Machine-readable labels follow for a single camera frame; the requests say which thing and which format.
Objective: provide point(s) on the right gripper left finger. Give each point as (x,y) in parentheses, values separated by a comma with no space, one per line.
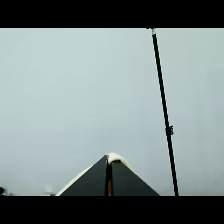
(93,181)

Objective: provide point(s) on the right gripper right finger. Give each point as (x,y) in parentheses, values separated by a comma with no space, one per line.
(128,183)

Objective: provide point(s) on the cream garment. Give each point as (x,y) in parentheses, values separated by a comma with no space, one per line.
(115,156)

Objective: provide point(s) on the black stand pole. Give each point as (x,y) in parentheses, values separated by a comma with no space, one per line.
(163,100)

